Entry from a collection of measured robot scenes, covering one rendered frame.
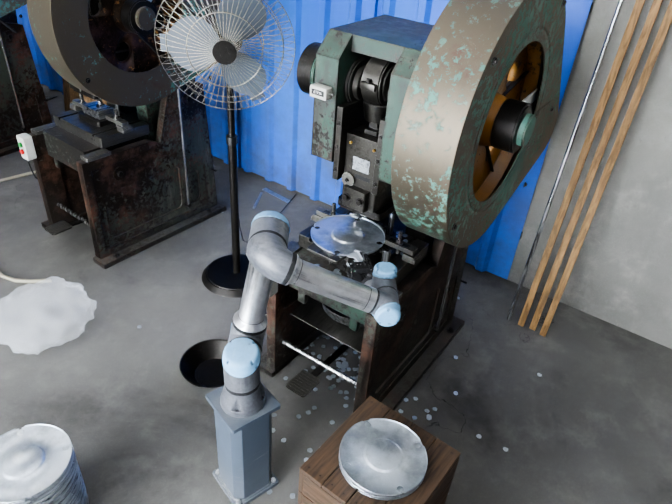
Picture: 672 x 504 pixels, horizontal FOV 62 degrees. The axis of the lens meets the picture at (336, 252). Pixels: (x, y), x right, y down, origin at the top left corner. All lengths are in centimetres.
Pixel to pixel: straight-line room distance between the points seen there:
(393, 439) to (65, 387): 148
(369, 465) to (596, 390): 141
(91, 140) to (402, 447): 226
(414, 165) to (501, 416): 146
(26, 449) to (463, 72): 178
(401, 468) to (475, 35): 131
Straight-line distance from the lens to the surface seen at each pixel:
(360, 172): 208
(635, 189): 307
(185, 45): 257
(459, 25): 157
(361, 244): 213
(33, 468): 214
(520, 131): 180
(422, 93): 152
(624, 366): 320
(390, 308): 163
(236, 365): 179
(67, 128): 349
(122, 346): 289
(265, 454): 214
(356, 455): 195
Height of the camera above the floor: 195
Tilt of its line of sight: 34 degrees down
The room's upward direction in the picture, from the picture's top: 5 degrees clockwise
